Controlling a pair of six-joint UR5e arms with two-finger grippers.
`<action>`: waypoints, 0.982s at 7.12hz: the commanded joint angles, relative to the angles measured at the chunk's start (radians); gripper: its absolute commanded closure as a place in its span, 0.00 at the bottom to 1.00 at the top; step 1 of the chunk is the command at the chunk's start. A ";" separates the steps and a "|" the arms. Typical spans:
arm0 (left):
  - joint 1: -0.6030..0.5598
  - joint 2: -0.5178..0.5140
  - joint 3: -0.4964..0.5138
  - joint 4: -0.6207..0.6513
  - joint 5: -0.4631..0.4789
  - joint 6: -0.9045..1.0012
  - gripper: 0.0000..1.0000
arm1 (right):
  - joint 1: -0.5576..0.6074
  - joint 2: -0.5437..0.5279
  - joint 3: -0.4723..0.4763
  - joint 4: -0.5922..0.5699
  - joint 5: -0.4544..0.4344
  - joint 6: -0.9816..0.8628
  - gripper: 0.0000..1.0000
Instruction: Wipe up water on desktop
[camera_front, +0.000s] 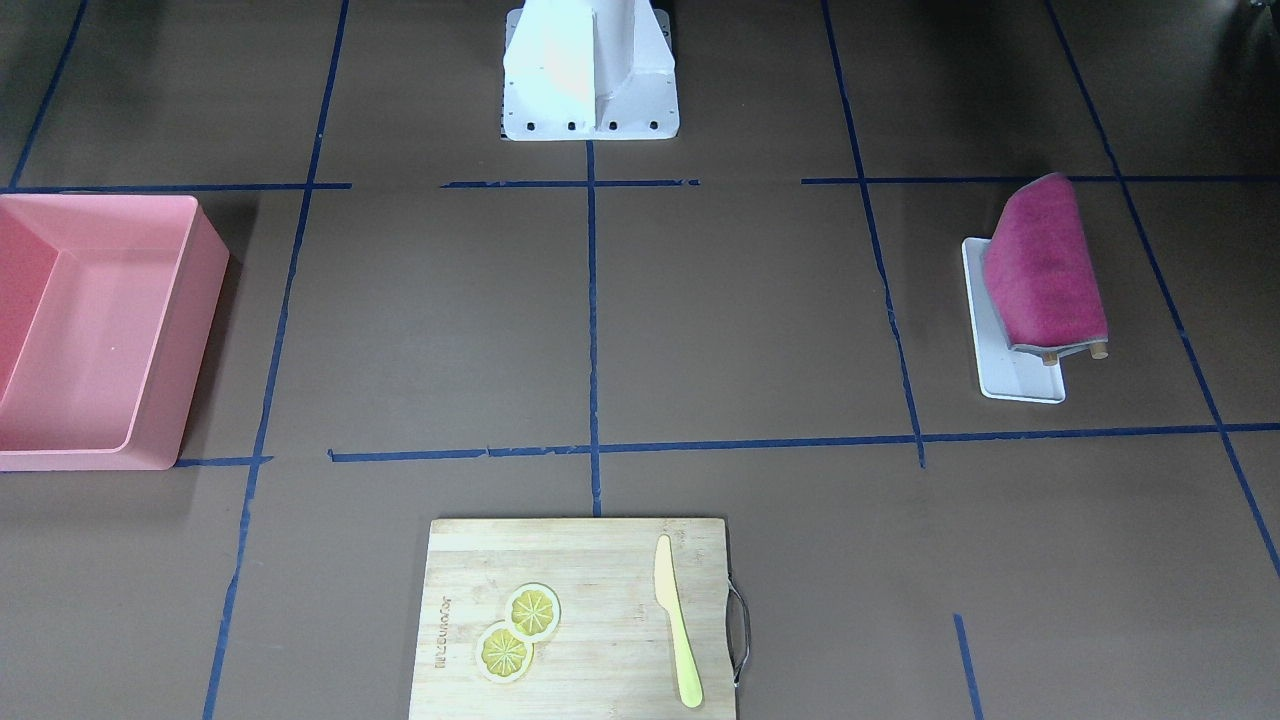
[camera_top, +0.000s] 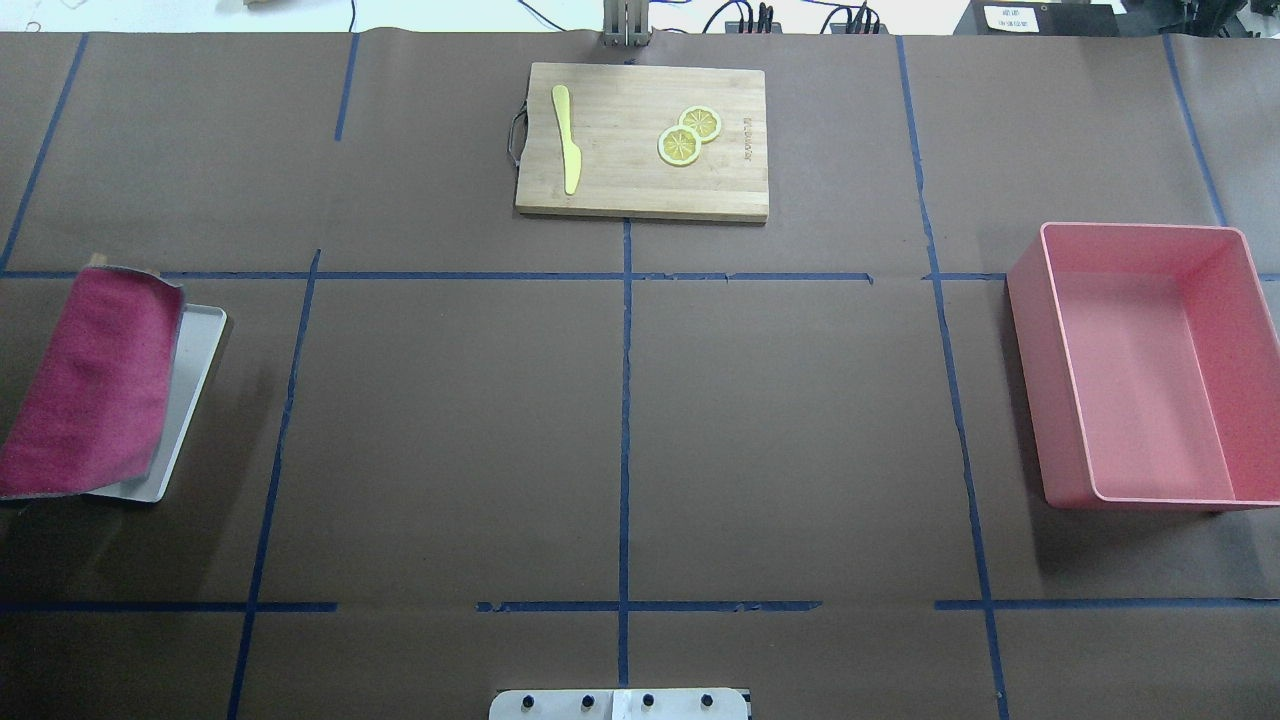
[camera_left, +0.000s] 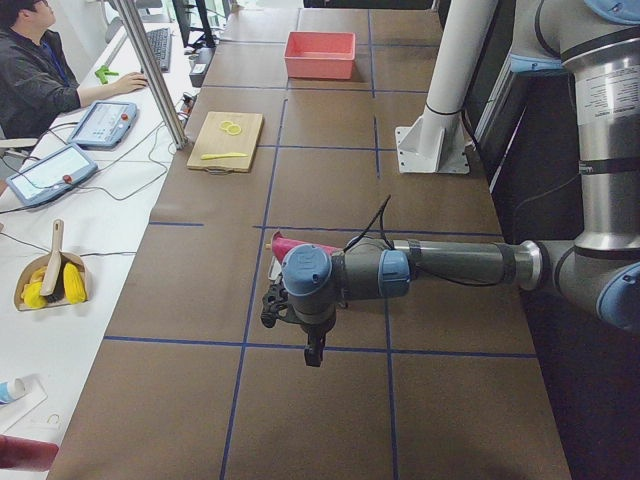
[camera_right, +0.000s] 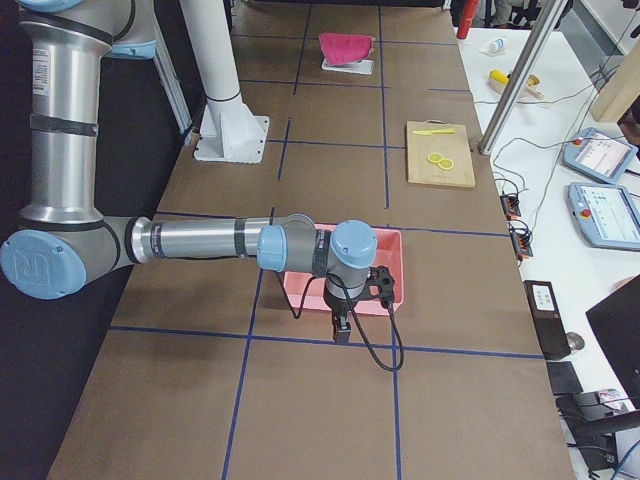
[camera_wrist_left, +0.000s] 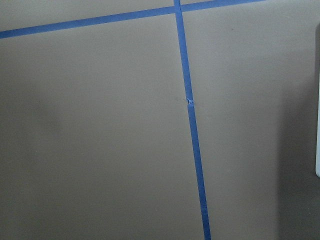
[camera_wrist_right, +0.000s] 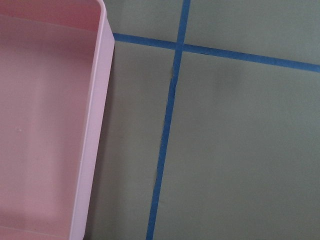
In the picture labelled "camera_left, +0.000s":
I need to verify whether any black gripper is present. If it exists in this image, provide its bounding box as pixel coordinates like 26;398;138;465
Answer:
301;314;335;367

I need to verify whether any green plastic toy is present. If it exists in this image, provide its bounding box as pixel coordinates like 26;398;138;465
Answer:
94;65;119;85

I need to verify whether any pink plastic bin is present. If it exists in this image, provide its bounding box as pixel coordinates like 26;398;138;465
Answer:
284;31;356;80

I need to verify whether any red bottle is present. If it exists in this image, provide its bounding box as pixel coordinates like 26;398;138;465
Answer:
1;435;59;472

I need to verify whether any pink cloth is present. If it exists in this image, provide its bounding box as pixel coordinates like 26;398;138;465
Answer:
269;231;341;263

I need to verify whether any seated person in black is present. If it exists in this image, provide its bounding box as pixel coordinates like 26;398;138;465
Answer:
1;1;147;139

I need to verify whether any black box with label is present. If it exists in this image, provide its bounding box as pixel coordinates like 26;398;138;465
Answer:
189;47;215;88

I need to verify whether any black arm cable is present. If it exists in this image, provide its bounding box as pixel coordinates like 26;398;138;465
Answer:
342;194;501;288

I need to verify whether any bamboo cutting board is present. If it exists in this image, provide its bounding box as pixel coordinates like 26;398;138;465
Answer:
186;111;264;173

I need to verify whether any teach pendant far from operator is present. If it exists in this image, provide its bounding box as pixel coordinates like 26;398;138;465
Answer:
6;145;98;207

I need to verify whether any black keyboard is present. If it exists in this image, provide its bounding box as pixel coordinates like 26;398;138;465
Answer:
146;27;172;73

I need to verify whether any yellow plastic knife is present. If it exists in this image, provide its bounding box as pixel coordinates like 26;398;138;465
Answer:
200;152;248;161

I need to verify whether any white blue tube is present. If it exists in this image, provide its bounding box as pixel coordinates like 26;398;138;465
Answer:
0;378;27;406

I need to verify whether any teach pendant near operator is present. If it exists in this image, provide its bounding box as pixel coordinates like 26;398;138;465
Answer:
67;101;138;150

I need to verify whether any aluminium frame post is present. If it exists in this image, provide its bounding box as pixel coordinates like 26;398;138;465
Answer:
114;0;188;150

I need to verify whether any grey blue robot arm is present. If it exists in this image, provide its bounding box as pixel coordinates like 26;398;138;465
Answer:
261;1;639;367

